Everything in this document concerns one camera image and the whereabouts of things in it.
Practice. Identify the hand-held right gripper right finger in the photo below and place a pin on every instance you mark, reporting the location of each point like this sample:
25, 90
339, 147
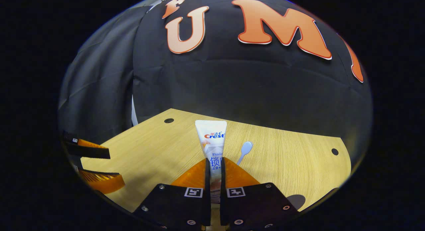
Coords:
222, 178

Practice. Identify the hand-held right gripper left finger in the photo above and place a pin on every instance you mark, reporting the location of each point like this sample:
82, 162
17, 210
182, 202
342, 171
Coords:
208, 181

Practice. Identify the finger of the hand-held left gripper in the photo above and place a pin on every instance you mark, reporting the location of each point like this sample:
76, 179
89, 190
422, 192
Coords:
106, 184
89, 153

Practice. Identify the white toothpaste tube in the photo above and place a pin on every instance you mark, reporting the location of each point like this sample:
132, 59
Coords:
211, 141

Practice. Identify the light blue toothbrush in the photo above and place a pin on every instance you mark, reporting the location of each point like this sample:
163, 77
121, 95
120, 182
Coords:
247, 147

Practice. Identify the dark round coaster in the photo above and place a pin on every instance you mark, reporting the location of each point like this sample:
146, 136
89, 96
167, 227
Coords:
297, 200

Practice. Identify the black backdrop cloth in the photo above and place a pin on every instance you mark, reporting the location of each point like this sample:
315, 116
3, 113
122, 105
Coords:
232, 85

